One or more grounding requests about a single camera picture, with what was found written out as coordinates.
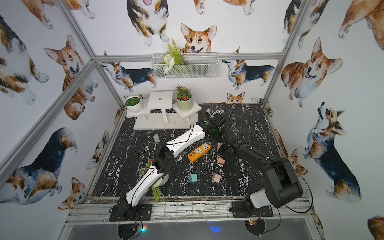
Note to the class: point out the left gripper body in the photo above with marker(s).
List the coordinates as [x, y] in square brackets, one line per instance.
[221, 120]

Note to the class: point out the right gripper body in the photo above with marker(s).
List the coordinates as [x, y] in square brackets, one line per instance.
[223, 152]

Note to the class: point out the orange power strip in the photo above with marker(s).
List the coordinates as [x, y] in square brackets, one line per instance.
[199, 152]

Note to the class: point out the pink plug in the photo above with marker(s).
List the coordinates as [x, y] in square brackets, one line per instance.
[216, 178]

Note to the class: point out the teal plug adapter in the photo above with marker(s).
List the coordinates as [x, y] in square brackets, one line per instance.
[193, 178]

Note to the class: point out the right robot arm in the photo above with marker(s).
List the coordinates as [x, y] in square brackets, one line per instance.
[281, 182]

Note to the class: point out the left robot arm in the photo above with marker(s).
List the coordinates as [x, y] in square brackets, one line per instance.
[164, 161]

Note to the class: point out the green pot red flowers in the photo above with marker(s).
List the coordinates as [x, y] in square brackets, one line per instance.
[184, 98]

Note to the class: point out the white tiered display stand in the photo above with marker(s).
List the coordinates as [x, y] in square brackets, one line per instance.
[160, 113]

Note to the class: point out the fern and white flower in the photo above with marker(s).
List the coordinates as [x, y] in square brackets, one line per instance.
[173, 57]

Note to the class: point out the white pot green top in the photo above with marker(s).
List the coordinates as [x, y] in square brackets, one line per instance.
[134, 104]

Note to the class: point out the flower pot with white bloom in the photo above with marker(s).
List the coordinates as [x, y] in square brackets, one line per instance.
[157, 186]

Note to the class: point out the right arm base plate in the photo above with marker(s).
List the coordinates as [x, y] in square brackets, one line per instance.
[245, 209]

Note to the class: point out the white wire wall basket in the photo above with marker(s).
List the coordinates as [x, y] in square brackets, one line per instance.
[197, 66]

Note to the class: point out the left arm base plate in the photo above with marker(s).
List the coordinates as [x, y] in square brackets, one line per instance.
[141, 212]

